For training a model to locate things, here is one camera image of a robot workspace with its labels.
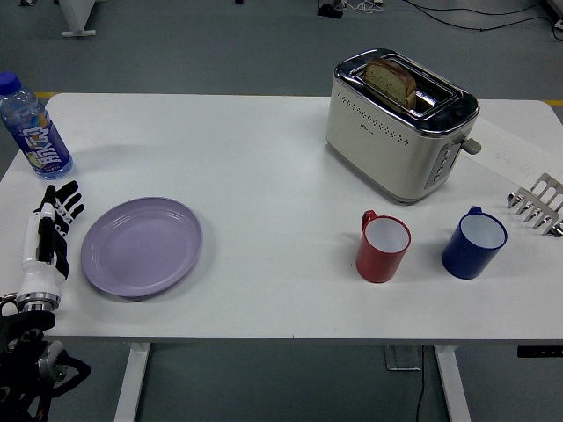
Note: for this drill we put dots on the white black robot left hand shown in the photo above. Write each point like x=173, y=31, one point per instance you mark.
x=34, y=246

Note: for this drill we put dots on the purple plate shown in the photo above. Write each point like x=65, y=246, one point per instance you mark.
x=141, y=247

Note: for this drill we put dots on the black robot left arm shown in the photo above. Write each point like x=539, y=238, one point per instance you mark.
x=26, y=351

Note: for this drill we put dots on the grey floor socket plate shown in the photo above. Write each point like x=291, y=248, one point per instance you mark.
x=402, y=357

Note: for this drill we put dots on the blue labelled drink bottle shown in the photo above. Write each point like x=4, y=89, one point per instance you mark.
x=35, y=132

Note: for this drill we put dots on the white furniture foot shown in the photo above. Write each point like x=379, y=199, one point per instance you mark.
x=75, y=17

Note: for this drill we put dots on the red cup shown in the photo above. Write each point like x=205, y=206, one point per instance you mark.
x=382, y=248

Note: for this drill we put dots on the black floor device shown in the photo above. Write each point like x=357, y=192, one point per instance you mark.
x=330, y=10

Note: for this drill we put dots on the cream steel toaster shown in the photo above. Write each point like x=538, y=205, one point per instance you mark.
x=398, y=132

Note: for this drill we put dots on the bread slice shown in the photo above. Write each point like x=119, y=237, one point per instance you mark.
x=391, y=84

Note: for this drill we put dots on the blue cup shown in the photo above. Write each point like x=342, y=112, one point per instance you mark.
x=475, y=244

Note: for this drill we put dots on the white paper sheet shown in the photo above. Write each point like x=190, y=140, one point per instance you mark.
x=514, y=149

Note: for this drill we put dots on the metal toast rack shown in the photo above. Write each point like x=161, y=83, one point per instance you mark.
x=538, y=202

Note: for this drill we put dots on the black desk control panel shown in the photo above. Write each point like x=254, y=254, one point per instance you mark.
x=540, y=351

